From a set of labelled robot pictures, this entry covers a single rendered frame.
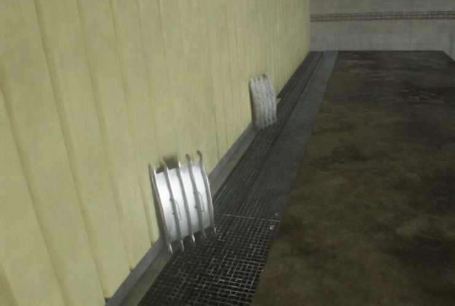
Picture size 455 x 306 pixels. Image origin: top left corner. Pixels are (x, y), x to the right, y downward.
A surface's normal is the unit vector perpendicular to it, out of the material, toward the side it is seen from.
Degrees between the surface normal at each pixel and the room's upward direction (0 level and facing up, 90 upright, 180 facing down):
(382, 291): 0
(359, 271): 0
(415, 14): 90
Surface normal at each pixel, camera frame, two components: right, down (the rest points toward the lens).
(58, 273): 0.00, 0.36
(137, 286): -0.07, -0.93
